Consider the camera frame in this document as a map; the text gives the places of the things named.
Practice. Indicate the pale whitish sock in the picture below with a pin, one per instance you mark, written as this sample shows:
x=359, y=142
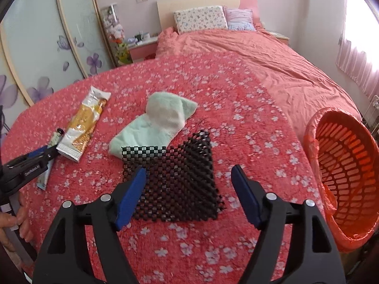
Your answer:
x=165, y=112

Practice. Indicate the light blue tube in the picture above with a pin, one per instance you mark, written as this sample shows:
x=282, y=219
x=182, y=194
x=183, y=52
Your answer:
x=44, y=177

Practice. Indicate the mint green sock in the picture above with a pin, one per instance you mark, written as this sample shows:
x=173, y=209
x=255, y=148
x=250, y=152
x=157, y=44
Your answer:
x=133, y=136

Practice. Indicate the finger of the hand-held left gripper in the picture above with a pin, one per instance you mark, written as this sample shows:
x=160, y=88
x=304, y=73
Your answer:
x=37, y=153
x=51, y=154

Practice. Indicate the black mesh mat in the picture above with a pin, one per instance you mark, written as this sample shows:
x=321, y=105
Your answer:
x=183, y=183

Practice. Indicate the beige and pink headboard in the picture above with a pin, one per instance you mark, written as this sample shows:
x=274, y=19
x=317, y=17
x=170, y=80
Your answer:
x=189, y=3

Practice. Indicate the orange plastic basket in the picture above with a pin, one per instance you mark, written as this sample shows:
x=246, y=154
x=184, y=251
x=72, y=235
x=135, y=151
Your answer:
x=343, y=159
x=328, y=201

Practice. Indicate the purple flower sliding wardrobe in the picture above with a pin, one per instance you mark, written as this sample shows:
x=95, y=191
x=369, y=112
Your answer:
x=44, y=41

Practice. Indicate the person's left hand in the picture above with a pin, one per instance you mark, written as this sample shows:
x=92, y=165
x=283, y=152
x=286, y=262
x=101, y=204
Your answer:
x=25, y=227

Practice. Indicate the striped pink pillow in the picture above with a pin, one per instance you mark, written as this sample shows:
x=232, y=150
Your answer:
x=239, y=20

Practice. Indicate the orange and white snack wrapper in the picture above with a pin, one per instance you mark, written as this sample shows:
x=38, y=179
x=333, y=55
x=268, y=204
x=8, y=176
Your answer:
x=83, y=121

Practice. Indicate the clear plush toy tube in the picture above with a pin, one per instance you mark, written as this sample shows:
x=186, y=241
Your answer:
x=117, y=35

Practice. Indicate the pink and white nightstand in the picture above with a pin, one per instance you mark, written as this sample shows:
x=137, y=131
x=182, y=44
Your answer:
x=142, y=48

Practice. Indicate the book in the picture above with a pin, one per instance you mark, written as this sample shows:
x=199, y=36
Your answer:
x=277, y=34

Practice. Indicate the dark mug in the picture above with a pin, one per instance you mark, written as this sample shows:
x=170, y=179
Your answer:
x=138, y=37

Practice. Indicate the red floral bedspread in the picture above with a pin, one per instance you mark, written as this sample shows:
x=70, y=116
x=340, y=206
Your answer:
x=207, y=94

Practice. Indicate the pink duvet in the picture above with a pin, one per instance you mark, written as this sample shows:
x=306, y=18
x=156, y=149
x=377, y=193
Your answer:
x=281, y=65

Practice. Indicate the floral print pillow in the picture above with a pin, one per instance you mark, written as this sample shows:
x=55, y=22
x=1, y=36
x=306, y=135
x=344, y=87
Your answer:
x=200, y=19

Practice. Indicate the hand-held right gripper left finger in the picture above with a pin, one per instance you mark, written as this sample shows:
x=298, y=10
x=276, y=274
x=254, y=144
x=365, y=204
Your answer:
x=131, y=195

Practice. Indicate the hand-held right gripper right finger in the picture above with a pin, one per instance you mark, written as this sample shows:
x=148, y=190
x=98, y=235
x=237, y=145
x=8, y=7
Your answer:
x=244, y=192

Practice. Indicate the pink curtain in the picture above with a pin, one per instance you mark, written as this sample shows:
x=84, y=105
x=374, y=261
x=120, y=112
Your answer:
x=359, y=62

